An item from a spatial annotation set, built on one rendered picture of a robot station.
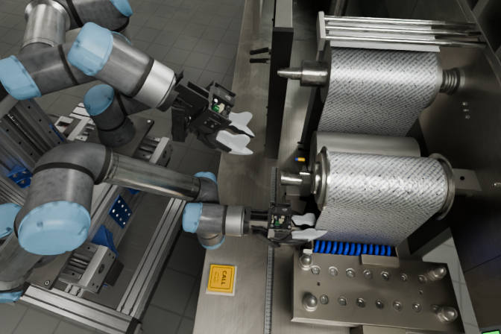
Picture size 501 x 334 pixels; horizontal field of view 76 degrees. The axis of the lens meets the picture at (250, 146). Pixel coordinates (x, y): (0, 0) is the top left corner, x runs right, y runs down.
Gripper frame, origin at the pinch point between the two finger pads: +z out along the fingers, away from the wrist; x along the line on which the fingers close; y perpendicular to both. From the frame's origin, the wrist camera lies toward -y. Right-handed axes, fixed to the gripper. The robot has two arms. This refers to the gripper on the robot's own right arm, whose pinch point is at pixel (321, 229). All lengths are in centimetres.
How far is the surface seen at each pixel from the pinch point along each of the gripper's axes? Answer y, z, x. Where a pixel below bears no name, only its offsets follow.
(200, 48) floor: -109, -81, 206
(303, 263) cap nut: -2.9, -4.3, -8.0
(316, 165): 19.6, -4.3, 7.0
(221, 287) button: -16.6, -25.7, -12.5
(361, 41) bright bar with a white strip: 35.7, 3.6, 29.8
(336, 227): 3.5, 3.1, -0.3
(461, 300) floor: -109, 95, 9
